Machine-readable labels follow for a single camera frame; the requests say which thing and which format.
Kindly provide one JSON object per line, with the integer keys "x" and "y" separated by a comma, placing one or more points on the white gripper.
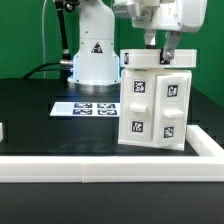
{"x": 173, "y": 16}

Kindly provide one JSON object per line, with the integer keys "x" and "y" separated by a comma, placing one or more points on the white cabinet door panel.
{"x": 136, "y": 108}
{"x": 171, "y": 110}

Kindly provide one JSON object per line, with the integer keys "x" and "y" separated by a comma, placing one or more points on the white cabinet body box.
{"x": 154, "y": 108}

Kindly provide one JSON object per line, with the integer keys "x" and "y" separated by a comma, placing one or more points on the white cabinet top block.
{"x": 152, "y": 58}

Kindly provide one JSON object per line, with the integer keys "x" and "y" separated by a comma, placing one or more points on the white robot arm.
{"x": 96, "y": 62}

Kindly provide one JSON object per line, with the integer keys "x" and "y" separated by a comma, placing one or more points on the white base marker plate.
{"x": 85, "y": 109}

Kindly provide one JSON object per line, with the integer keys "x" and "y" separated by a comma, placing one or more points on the white L-shaped obstacle frame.
{"x": 206, "y": 166}

